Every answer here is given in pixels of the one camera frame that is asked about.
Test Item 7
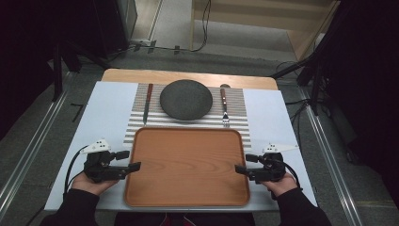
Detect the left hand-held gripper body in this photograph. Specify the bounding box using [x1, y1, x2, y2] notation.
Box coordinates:
[80, 138, 126, 184]

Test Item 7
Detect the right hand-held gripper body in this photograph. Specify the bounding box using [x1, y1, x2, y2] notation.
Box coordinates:
[250, 142, 299, 185]

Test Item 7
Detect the brown wooden tray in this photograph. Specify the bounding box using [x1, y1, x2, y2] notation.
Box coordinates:
[123, 126, 251, 208]

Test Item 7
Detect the fork with brown handle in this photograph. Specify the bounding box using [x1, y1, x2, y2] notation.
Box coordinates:
[219, 88, 231, 128]

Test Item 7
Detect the dark grey round plate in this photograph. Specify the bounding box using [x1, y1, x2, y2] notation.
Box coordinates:
[159, 79, 214, 121]

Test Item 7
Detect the person's right hand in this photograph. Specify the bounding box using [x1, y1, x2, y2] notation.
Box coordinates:
[261, 172, 298, 198]

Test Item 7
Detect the person's left hand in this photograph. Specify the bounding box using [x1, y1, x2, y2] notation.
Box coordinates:
[71, 171, 120, 196]

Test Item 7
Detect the striped placemat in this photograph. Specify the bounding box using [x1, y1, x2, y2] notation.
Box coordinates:
[122, 82, 253, 153]

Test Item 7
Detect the wooden table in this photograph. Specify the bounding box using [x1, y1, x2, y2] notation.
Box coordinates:
[101, 68, 279, 91]

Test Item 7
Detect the black metal stand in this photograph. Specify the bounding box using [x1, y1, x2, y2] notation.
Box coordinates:
[51, 40, 111, 102]
[271, 0, 343, 117]

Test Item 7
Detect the black cabinet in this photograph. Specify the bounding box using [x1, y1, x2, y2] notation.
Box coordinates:
[93, 0, 138, 59]

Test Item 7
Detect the dark curtain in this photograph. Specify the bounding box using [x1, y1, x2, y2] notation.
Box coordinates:
[326, 0, 399, 202]
[0, 0, 98, 142]

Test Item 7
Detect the light wooden shelf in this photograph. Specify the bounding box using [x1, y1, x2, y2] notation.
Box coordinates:
[189, 0, 342, 62]

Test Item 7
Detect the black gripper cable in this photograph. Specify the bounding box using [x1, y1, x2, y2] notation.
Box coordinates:
[63, 144, 90, 202]
[280, 161, 304, 191]

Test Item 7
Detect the metal floor rail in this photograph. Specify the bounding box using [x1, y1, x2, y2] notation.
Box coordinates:
[0, 72, 75, 218]
[296, 88, 365, 226]

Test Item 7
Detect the black floor cable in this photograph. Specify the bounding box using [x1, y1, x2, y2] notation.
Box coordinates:
[275, 59, 312, 126]

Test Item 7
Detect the black hanging cable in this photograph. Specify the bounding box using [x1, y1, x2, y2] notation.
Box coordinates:
[191, 0, 212, 53]

